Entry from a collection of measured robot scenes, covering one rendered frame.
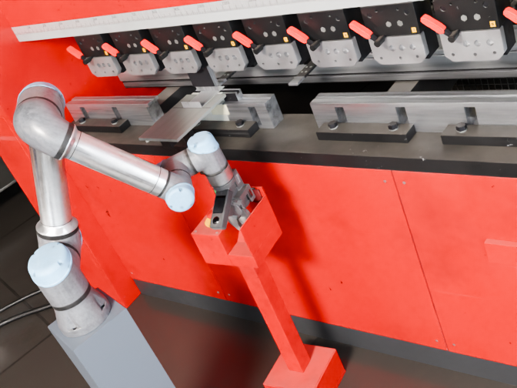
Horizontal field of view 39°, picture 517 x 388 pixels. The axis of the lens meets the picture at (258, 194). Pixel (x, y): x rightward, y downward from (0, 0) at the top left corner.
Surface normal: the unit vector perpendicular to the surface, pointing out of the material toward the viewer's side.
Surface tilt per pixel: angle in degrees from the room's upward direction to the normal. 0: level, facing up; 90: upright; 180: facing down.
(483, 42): 90
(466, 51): 90
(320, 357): 0
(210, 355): 0
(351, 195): 90
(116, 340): 90
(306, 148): 0
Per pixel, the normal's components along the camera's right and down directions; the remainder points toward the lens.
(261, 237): 0.82, 0.01
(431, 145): -0.35, -0.79
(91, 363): 0.61, 0.22
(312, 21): -0.54, 0.62
